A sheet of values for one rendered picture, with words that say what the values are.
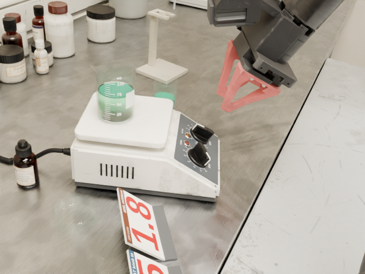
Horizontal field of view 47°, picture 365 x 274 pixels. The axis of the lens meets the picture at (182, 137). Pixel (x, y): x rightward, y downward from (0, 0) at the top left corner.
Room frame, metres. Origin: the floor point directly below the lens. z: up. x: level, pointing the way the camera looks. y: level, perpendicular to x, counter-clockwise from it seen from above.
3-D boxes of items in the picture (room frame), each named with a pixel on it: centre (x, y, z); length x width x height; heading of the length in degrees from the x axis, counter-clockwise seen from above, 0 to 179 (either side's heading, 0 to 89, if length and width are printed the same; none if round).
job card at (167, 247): (0.37, 0.03, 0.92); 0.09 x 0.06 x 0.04; 17
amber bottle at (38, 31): (0.91, 0.35, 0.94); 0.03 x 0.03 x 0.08
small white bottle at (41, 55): (0.77, 0.30, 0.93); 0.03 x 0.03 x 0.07
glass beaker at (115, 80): (0.49, 0.10, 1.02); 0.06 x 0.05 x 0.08; 89
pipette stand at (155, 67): (0.83, 0.06, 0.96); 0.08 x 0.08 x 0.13; 59
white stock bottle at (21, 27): (0.84, 0.37, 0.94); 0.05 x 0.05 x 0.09
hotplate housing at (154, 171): (0.50, 0.05, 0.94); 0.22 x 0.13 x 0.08; 89
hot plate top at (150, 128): (0.50, 0.08, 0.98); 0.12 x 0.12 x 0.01; 89
